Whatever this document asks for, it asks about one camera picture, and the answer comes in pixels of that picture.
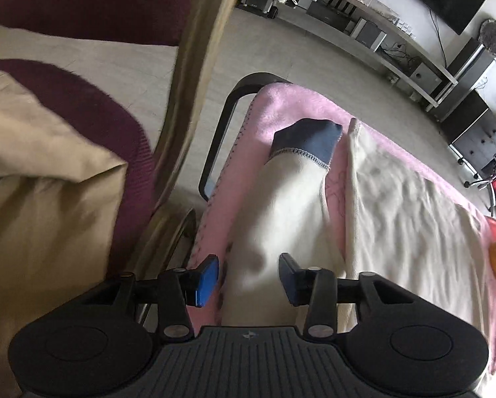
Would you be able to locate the pink printed blanket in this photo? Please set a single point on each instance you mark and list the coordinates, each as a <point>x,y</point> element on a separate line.
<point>281,103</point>

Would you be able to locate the beige cloth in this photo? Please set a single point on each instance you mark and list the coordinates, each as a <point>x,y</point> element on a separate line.
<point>107,66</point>

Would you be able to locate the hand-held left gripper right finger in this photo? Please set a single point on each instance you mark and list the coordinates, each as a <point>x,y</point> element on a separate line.
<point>287,278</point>

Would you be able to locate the dark drawer cabinet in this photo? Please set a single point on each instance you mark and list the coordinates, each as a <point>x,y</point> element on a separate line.
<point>465,116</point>

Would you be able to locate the cream sweatshirt with navy trim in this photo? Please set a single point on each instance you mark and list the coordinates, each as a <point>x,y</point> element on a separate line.
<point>289,215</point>

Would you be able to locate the black subwoofer box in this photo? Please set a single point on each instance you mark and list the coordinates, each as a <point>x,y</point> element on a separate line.
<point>425,76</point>

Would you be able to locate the chrome office chair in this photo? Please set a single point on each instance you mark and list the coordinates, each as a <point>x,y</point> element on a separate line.
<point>482,181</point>

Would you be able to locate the wooden chair with maroon cushion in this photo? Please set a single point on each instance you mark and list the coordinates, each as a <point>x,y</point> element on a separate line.
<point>86,0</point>

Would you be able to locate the grey television stand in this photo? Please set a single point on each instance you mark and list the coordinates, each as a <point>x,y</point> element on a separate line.
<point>397,30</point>

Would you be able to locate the khaki garment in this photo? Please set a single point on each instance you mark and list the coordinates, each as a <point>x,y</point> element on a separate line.
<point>45,236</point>

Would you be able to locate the small grey speaker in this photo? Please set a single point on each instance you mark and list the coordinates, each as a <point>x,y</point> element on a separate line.
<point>368,36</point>

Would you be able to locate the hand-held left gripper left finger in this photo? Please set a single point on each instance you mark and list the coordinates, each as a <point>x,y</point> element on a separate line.
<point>206,278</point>

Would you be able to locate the round decorative plate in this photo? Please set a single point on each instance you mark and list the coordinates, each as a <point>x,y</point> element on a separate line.
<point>494,36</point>

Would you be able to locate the black glass table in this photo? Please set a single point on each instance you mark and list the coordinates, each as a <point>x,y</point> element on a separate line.
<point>223,124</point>

